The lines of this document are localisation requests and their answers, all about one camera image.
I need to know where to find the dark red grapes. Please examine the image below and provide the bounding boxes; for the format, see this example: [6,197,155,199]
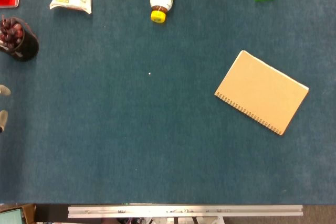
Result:
[0,15,24,49]

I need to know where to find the aluminium rail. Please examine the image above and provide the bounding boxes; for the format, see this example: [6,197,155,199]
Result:
[67,205,304,219]

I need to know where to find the black mesh cup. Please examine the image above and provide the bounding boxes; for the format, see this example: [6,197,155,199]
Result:
[0,17,40,62]

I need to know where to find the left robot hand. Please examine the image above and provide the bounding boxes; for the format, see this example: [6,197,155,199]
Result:
[0,84,12,133]

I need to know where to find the yellow spiral notebook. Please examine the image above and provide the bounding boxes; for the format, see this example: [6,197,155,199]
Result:
[214,50,310,136]

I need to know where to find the green screen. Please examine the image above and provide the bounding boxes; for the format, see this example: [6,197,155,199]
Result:
[0,207,24,224]

